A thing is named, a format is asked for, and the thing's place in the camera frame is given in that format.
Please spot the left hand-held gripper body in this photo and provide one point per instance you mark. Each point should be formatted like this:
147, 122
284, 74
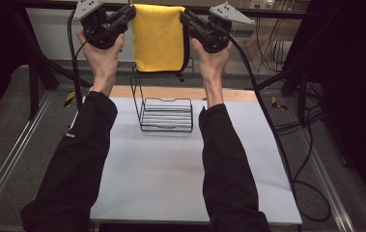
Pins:
98, 30

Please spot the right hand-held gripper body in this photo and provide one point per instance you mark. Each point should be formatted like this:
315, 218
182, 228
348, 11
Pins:
216, 37

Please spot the yellow cloth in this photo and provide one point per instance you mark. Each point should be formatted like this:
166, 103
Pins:
158, 38

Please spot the person's right hand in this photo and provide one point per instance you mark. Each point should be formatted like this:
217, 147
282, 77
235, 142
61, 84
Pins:
212, 64

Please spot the person's left hand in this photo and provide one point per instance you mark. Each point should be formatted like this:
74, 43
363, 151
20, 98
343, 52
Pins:
103, 63

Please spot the white power strip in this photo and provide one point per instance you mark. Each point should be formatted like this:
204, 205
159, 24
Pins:
261, 4

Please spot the wooden table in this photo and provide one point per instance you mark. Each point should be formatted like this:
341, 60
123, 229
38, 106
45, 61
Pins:
177, 92

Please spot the black metal crossbar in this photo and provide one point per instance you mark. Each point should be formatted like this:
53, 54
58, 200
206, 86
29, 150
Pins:
283, 14

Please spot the yellow black tape strip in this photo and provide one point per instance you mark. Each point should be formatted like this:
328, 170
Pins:
70, 99
277, 103

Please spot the black metal stand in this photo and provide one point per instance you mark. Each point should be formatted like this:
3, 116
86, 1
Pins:
301, 93
34, 87

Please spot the white table cover board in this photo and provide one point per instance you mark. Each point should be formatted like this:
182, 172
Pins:
158, 167

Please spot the aluminium rail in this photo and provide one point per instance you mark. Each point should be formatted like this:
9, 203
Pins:
10, 161
328, 190

